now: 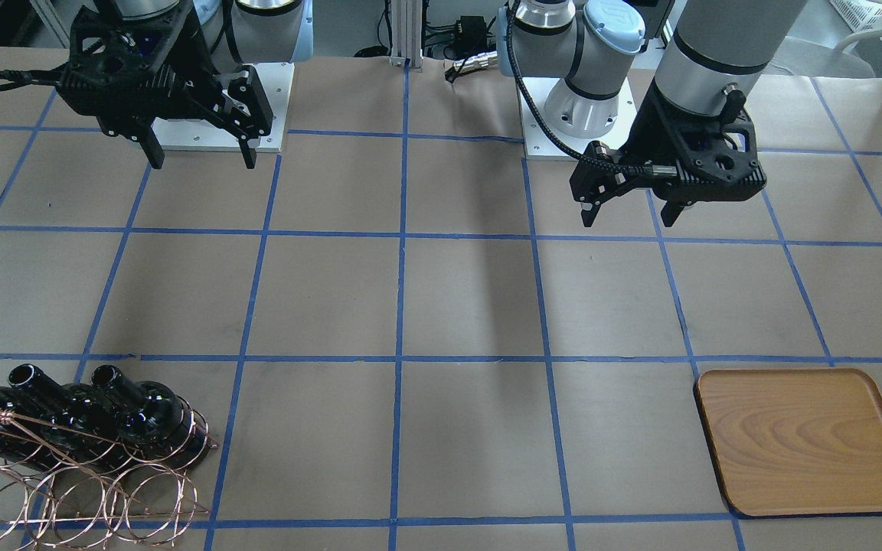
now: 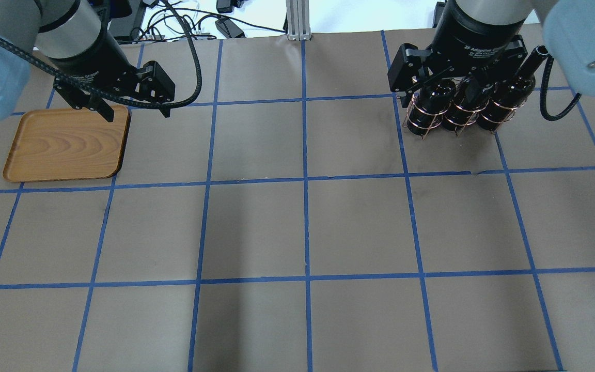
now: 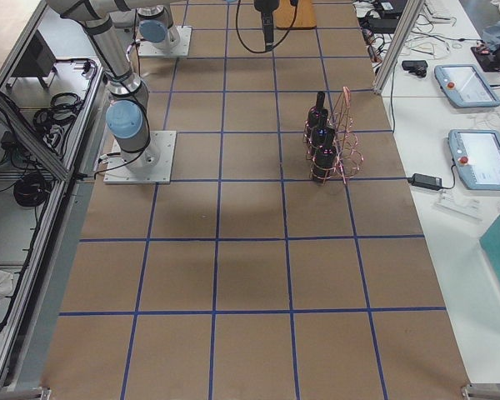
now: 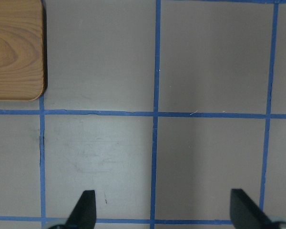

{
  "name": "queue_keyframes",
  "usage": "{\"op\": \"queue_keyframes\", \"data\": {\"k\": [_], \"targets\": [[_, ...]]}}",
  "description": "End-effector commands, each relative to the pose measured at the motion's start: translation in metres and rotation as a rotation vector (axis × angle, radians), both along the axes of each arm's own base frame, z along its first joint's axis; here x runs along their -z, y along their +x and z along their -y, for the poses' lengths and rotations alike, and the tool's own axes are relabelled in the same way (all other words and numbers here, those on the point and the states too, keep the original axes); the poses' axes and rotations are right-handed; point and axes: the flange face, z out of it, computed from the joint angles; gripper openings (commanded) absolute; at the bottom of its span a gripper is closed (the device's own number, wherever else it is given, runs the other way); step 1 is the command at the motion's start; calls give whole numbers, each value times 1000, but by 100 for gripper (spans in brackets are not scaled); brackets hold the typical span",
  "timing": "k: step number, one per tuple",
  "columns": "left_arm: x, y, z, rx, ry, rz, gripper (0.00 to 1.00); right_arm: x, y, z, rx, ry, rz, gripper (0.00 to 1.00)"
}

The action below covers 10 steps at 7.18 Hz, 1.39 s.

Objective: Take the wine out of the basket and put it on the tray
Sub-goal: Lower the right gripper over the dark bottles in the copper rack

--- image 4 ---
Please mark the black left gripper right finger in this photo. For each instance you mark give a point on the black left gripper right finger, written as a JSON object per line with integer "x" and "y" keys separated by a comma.
{"x": 245, "y": 214}

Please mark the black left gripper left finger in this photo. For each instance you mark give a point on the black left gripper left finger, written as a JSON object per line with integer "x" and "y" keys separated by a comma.
{"x": 83, "y": 215}

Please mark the wooden tray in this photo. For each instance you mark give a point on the wooden tray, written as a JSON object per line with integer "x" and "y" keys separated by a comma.
{"x": 22, "y": 50}

